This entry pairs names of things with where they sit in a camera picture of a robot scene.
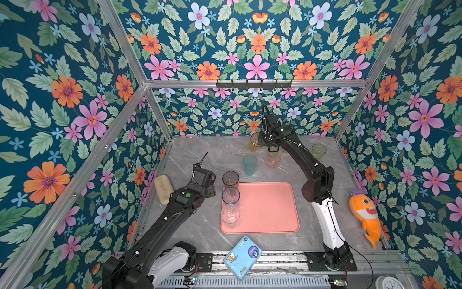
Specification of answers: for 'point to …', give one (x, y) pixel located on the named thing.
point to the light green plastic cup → (318, 151)
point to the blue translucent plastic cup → (230, 195)
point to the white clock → (388, 282)
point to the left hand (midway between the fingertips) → (208, 182)
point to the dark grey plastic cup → (230, 179)
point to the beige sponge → (164, 188)
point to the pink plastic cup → (273, 159)
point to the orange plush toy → (364, 209)
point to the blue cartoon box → (242, 257)
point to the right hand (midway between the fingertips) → (262, 138)
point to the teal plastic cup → (249, 165)
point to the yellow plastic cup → (254, 141)
